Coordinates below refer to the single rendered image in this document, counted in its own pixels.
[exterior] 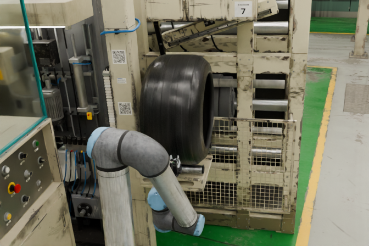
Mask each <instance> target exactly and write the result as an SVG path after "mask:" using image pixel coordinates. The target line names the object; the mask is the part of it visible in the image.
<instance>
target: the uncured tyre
mask: <svg viewBox="0 0 369 246"><path fill-rule="evenodd" d="M213 122H214V83H213V73H212V69H211V65H210V63H209V62H208V61H207V60H205V59H204V58H203V57H202V56H199V55H196V54H164V55H160V56H158V57H157V58H156V59H155V60H154V61H152V62H151V63H150V64H149V66H148V68H147V70H146V73H145V75H144V78H143V82H142V88H141V95H140V101H139V126H140V132H141V133H143V134H145V135H147V136H149V137H151V138H152V139H154V140H156V141H157V142H158V143H160V144H161V145H162V146H163V147H164V148H165V150H166V151H167V153H168V155H169V157H170V155H172V159H175V158H177V156H179V160H180V163H181V165H195V164H199V163H200V162H201V161H202V160H204V159H205V158H206V157H207V154H208V152H209V148H210V142H211V137H212V132H213Z"/></svg>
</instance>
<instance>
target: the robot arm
mask: <svg viewBox="0 0 369 246"><path fill-rule="evenodd" d="M87 155H88V156H89V157H90V158H91V159H92V160H95V162H96V169H97V174H98V184H99V194H100V204H101V210H102V220H103V230H104V240H105V246H136V242H135V229H134V221H133V207H132V194H131V181H130V167H132V168H134V169H136V170H137V171H138V172H139V173H140V174H141V175H142V176H143V177H145V178H149V180H150V182H151V183H152V185H153V186H152V188H151V190H150V191H149V194H148V198H147V201H148V204H149V206H150V207H151V208H152V216H153V224H154V227H155V229H156V230H157V231H159V232H162V233H164V232H165V233H166V232H170V231H171V230H173V231H178V232H182V233H186V234H191V235H193V236H199V235H200V234H201V233H202V231H203V228H204V222H205V218H204V216H203V215H202V214H197V213H196V211H195V210H194V209H193V207H192V205H191V203H190V201H189V200H188V198H187V196H186V194H185V192H184V191H183V189H182V187H181V185H180V184H179V182H178V180H177V178H176V177H178V176H179V174H181V172H182V167H181V163H180V160H179V156H177V158H175V159H172V155H170V157H169V155H168V153H167V151H166V150H165V148H164V147H163V146H162V145H161V144H160V143H158V142H157V141H156V140H154V139H152V138H151V137H149V136H147V135H145V134H143V133H140V132H137V131H130V130H123V129H118V128H112V127H99V128H97V129H95V130H94V131H93V132H92V134H91V136H90V138H89V139H88V142H87ZM129 166H130V167H129Z"/></svg>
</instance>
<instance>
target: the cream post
mask: <svg viewBox="0 0 369 246"><path fill-rule="evenodd" d="M101 5H102V13H103V22H104V31H114V30H115V29H119V30H132V29H134V28H135V27H136V24H135V12H134V6H133V0H101ZM105 39H106V44H107V52H108V61H109V69H110V78H111V86H112V92H113V100H114V108H115V116H116V125H117V128H118V129H123V130H130V131H137V132H140V126H139V101H140V95H141V88H142V86H141V75H140V68H139V57H138V46H137V35H136V30H135V31H134V32H121V33H119V34H118V35H115V33H106V34H105ZM111 50H125V53H126V63H127V64H113V59H112V53H111ZM117 78H126V83H118V81H117ZM118 102H130V103H131V109H132V115H119V107H118ZM129 167H130V166H129ZM130 181H131V194H132V207H133V221H134V229H135V242H136V246H156V234H155V227H154V224H153V216H152V208H151V207H150V206H149V204H148V201H147V198H148V194H149V191H150V190H151V188H147V187H140V181H139V178H136V174H135V169H134V168H132V167H130Z"/></svg>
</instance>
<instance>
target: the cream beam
mask: <svg viewBox="0 0 369 246"><path fill-rule="evenodd" d="M144 1H145V9H146V21H256V17H257V15H258V0H144ZM240 1H252V17H234V2H240Z"/></svg>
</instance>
